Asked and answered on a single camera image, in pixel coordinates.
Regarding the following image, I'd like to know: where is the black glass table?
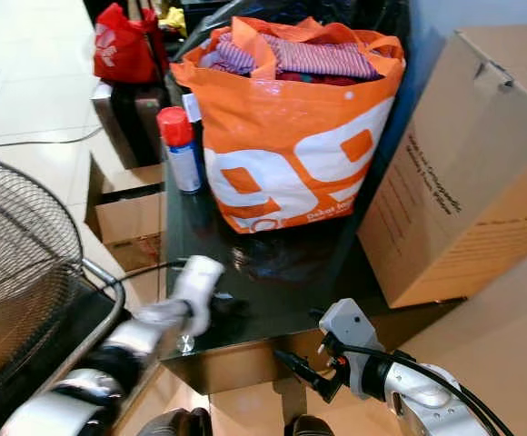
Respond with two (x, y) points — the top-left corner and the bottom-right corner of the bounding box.
(159, 36), (464, 357)

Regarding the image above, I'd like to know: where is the robot right leg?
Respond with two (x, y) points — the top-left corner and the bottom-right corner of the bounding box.
(283, 415), (339, 436)

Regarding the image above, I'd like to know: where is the robot leg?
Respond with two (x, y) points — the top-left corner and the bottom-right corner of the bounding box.
(138, 409), (205, 436)
(283, 415), (339, 436)

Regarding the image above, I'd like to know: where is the robot left leg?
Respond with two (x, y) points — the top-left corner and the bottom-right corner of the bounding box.
(138, 409), (205, 436)

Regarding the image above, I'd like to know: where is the large printed cardboard box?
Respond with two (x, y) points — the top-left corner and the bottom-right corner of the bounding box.
(356, 25), (527, 310)

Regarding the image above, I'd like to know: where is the orange and white shopping bag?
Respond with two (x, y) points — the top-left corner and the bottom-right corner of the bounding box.
(171, 16), (407, 235)

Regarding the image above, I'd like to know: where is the red-capped spray can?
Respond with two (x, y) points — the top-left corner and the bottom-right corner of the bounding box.
(157, 106), (204, 193)

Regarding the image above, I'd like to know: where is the small open cardboard box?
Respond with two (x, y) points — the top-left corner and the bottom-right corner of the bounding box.
(86, 153), (166, 273)

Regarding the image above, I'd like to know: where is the red striped cloth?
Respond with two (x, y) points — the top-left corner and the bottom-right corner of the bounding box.
(209, 33), (384, 86)

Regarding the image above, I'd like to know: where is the brown suitcase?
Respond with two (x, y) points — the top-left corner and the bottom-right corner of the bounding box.
(91, 80), (166, 170)

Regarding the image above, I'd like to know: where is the red fabric bag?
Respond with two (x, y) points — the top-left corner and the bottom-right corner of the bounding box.
(93, 3), (166, 85)

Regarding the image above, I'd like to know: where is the yellow cloth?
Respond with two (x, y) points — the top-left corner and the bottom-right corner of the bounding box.
(160, 5), (188, 37)

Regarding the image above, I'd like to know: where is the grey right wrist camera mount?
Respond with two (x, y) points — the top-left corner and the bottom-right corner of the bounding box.
(318, 298), (386, 399)

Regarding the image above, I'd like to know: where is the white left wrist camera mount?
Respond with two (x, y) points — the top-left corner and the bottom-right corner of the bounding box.
(174, 255), (226, 337)

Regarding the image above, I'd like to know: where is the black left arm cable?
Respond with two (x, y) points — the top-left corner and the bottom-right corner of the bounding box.
(114, 260), (184, 290)

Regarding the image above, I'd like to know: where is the grey metal tube frame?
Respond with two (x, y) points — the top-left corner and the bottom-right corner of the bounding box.
(64, 259), (126, 364)

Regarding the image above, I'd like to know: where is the black wire-guard fan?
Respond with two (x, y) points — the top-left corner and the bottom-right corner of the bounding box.
(0, 153), (88, 405)

